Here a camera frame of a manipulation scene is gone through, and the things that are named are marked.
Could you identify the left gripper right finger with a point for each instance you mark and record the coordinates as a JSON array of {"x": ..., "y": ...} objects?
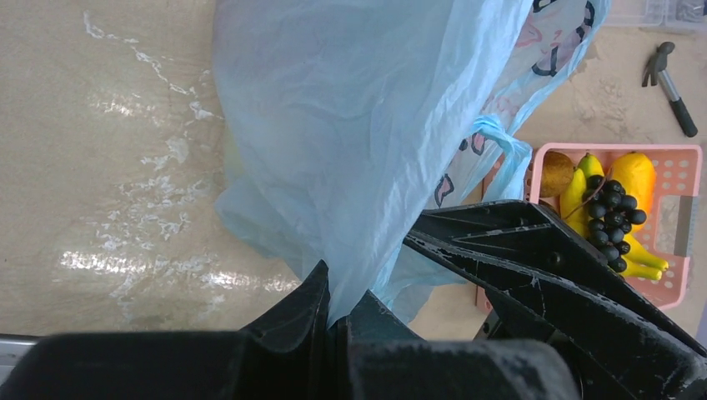
[{"x": 378, "y": 357}]

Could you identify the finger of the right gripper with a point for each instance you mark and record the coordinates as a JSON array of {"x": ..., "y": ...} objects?
[
  {"x": 626, "y": 349},
  {"x": 499, "y": 245}
]

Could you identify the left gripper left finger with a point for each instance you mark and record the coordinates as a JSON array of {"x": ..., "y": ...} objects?
[{"x": 277, "y": 356}]

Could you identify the light blue plastic bag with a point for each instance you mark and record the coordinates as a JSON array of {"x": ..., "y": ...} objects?
[{"x": 350, "y": 118}]

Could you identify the brown kiwi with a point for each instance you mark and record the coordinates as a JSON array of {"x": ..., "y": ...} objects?
[{"x": 556, "y": 174}]

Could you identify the black grape bunch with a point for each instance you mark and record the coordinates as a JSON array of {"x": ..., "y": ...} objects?
[{"x": 613, "y": 215}]

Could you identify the yellow banana bunch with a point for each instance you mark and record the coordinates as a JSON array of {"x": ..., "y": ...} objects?
[{"x": 644, "y": 264}]

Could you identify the orange yellow mango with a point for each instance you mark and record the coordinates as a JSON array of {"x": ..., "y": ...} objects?
[{"x": 636, "y": 173}]

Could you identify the small black hammer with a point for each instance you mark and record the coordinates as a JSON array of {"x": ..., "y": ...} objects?
[{"x": 656, "y": 74}]

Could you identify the clear plastic screw box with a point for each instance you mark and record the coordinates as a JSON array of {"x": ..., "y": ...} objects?
[{"x": 678, "y": 15}]

